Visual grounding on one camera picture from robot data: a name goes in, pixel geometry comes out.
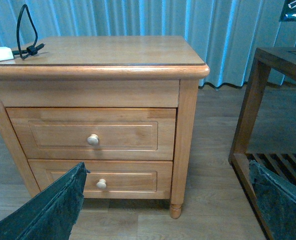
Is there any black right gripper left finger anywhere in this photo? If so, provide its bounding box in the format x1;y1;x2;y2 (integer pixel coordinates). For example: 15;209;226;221
0;162;89;240

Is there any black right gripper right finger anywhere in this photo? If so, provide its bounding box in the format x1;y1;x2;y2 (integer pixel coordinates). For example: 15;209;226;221
249;160;296;240

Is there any wooden drawer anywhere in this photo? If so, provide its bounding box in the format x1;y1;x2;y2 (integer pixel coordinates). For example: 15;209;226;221
28;159;172;199
6;107;176;161

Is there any black charger cable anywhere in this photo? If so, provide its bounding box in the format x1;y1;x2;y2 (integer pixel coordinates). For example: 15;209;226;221
11;3;45;61

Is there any light wooden nightstand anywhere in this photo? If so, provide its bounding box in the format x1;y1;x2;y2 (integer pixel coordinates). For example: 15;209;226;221
0;36;210;219

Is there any dark wooden side table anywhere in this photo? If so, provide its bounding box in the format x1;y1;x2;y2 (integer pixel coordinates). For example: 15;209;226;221
229;47;296;240

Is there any light blue curtain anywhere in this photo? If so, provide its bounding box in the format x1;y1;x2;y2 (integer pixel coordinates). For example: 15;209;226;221
0;0;296;88

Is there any dark shiny object top right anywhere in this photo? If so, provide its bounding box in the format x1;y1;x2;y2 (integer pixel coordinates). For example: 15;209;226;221
279;0;296;22

